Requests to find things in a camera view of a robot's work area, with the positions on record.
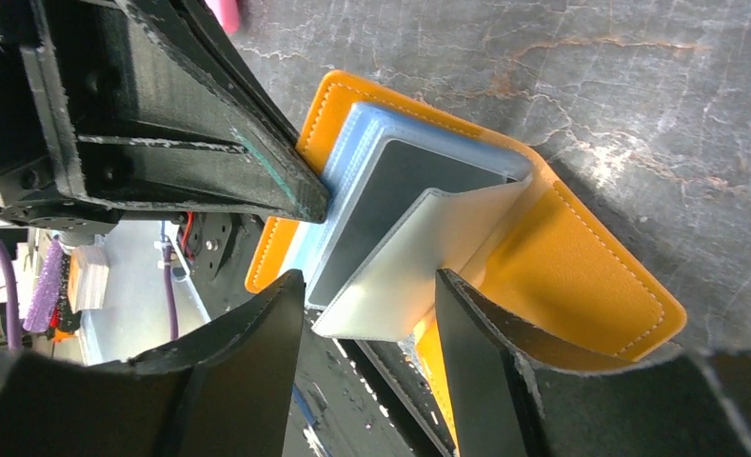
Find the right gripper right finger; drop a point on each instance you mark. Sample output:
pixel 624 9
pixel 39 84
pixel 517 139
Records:
pixel 518 390

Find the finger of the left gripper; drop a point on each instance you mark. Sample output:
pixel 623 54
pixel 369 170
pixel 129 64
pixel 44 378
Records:
pixel 189 34

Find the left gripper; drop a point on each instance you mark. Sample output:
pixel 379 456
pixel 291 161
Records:
pixel 91 111

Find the yellow leather card holder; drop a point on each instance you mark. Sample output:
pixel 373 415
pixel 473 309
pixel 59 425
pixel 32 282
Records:
pixel 561 268

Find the pink cylindrical toy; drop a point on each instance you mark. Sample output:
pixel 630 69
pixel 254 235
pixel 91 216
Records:
pixel 227 13

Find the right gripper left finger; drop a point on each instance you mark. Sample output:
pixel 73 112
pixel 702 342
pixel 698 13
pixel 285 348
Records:
pixel 223 389

